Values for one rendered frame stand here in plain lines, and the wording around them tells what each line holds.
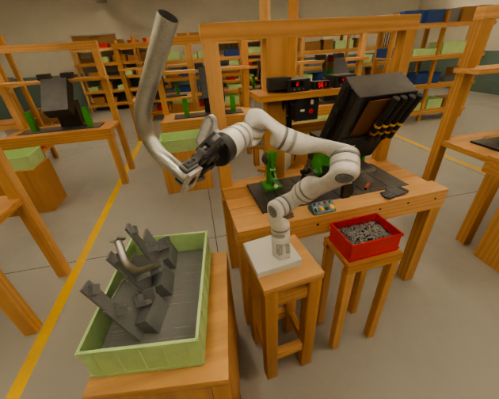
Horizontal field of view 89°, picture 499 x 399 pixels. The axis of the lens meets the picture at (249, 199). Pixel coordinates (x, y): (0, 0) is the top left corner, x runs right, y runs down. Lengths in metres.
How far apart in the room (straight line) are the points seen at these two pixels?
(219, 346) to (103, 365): 0.42
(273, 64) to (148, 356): 1.69
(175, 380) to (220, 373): 0.16
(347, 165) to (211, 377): 0.88
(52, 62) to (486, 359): 12.72
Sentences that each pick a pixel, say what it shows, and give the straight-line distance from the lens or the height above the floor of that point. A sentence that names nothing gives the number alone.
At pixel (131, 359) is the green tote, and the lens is 1.15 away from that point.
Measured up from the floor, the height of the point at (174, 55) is 1.68.
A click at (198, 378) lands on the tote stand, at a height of 0.79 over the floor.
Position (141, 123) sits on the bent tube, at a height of 1.71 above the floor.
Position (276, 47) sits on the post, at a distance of 1.87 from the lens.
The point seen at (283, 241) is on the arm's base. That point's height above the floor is 1.01.
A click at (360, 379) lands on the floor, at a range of 2.07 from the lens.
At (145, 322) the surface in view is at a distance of 1.17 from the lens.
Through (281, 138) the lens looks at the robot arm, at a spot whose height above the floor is 1.59.
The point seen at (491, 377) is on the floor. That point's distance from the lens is 2.42.
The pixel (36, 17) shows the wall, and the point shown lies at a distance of 12.45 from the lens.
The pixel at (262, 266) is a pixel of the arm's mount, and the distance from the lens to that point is 1.30.
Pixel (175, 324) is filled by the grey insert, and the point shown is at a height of 0.85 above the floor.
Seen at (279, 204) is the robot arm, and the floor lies 1.21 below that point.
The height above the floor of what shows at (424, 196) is 0.88.
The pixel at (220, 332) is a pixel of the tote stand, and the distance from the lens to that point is 1.22.
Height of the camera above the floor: 1.82
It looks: 31 degrees down
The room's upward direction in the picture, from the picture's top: 4 degrees counter-clockwise
